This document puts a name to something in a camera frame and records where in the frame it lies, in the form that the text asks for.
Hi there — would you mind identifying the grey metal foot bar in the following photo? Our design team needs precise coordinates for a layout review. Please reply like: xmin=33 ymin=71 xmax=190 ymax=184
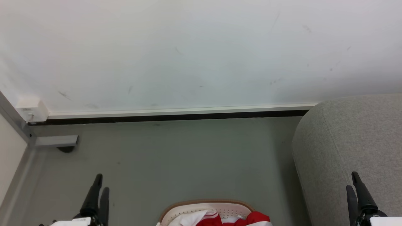
xmin=34 ymin=135 xmax=79 ymax=153

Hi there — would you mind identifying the white laundry basket tan rim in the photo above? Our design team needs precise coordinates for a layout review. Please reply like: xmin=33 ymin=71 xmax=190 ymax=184
xmin=159 ymin=199 xmax=256 ymax=226

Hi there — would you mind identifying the grey metal partition frame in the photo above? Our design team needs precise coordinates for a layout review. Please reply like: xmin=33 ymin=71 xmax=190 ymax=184
xmin=0 ymin=91 xmax=43 ymax=226

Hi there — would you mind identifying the grey fabric sofa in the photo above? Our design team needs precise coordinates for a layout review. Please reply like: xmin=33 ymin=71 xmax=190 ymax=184
xmin=291 ymin=94 xmax=402 ymax=226

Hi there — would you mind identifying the white wall trim strip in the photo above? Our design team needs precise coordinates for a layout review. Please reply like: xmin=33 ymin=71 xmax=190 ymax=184
xmin=47 ymin=103 xmax=319 ymax=120

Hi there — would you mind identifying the small white wall box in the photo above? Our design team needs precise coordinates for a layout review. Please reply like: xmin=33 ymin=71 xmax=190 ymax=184
xmin=16 ymin=97 xmax=49 ymax=123

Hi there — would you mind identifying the red and white garment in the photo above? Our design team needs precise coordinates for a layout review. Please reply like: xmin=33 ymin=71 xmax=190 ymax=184
xmin=156 ymin=210 xmax=223 ymax=226

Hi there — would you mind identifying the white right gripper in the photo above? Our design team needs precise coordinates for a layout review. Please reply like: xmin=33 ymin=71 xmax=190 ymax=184
xmin=346 ymin=172 xmax=402 ymax=226

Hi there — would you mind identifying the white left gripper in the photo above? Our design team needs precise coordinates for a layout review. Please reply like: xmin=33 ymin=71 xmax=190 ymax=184
xmin=50 ymin=174 xmax=110 ymax=226

